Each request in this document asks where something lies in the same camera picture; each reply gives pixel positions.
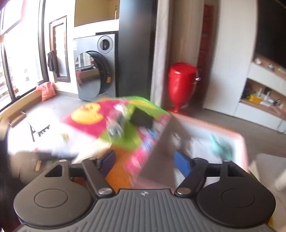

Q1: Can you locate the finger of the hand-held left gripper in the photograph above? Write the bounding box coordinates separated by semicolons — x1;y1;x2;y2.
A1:
13;151;80;160

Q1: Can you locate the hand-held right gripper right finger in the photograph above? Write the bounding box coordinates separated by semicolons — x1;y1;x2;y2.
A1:
174;150;245;198

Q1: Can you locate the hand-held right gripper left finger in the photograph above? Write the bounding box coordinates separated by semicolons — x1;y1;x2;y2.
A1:
43;149;116;198

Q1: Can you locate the pink cardboard box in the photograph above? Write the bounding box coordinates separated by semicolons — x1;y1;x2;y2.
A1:
134;113;249;186

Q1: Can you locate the teal toy figure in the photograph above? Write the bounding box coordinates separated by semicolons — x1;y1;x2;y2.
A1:
209;133;235;159

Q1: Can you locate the pink packet with blue bottle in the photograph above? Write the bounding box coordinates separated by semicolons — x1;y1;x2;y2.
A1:
135;128;162;155

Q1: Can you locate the colourful cartoon mat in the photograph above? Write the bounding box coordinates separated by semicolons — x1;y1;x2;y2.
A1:
60;95;172;192

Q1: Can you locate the wooden tray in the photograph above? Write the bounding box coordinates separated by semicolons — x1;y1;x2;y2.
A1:
8;111;27;127

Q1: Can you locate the black pouch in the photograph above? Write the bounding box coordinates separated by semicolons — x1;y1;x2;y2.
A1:
130;107;155;129

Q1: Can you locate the orange plastic bag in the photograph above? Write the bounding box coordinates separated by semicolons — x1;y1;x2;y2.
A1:
36;81;56;102

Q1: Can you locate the red pedal bin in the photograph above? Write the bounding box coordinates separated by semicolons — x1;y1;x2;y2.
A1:
167;62;201;112

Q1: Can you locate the dark hanging cloth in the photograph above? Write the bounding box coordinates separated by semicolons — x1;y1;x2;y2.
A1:
47;50;59;73

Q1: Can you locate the grey washing machine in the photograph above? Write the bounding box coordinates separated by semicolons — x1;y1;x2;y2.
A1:
73;33;119;102

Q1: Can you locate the white television cabinet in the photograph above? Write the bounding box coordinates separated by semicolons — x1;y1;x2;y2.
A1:
232;54;286;134

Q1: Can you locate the white curtain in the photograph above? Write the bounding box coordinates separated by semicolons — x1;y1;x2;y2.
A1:
151;0;179;107

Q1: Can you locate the dark tall cabinet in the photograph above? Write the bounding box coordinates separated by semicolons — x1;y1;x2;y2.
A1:
118;0;157;100

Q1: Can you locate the black television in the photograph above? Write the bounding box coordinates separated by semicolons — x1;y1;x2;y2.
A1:
255;0;286;67

